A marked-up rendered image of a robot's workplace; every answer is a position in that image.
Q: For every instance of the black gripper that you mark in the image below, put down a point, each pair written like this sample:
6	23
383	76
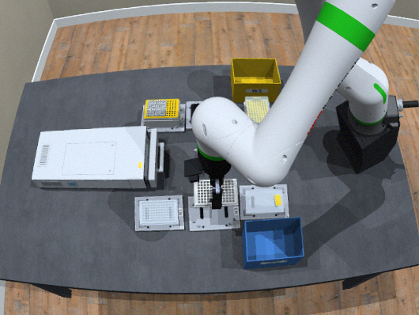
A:
216	180

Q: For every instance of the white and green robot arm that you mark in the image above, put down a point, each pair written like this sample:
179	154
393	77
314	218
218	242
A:
265	152

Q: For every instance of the blue box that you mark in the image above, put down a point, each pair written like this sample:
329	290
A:
266	239

